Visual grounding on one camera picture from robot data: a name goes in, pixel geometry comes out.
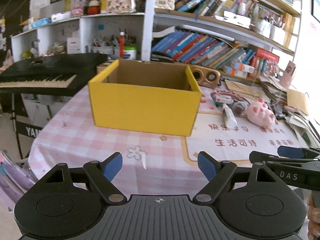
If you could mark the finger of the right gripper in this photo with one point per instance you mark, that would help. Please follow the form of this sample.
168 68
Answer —
298 153
260 157

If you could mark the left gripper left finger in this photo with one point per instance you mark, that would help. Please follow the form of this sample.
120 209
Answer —
100 176

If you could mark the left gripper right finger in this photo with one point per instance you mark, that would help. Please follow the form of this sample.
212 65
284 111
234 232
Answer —
218 174

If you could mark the pink plush paw toy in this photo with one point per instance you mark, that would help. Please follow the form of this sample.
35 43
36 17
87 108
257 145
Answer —
259 114

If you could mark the white spray bottle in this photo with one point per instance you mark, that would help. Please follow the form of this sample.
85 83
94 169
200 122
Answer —
228 117

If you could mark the small red white box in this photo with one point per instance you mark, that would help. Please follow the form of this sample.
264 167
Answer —
223 99

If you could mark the blue toy truck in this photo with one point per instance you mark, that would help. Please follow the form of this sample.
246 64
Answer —
239 108

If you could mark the person's right hand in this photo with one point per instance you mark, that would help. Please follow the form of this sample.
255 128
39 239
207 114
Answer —
314 220

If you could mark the pink checkered table mat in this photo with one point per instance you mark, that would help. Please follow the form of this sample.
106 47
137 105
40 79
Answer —
152 163

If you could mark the pile of papers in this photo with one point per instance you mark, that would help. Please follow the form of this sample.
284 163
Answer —
306 127

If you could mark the brown paper envelope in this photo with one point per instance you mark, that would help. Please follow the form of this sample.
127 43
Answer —
297 100

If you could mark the flat cardboard sheets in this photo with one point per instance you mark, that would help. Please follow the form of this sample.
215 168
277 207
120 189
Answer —
252 92

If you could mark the brown retro radio speaker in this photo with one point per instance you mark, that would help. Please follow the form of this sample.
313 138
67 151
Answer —
206 77

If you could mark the orange white medicine box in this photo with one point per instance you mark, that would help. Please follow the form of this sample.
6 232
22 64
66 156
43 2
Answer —
242 67

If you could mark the yellow cardboard box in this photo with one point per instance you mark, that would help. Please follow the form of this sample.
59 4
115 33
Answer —
149 97

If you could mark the black electronic keyboard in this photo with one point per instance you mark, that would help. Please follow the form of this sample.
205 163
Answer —
60 75

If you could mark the white green lidded jar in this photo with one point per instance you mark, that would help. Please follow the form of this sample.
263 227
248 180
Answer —
130 52

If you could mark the white bookshelf unit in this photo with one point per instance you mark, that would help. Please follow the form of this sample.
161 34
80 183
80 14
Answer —
94 26

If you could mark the row of leaning books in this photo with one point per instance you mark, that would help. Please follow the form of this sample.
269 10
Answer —
190 47

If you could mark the red pen bottle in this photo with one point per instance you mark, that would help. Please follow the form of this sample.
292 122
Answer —
121 44

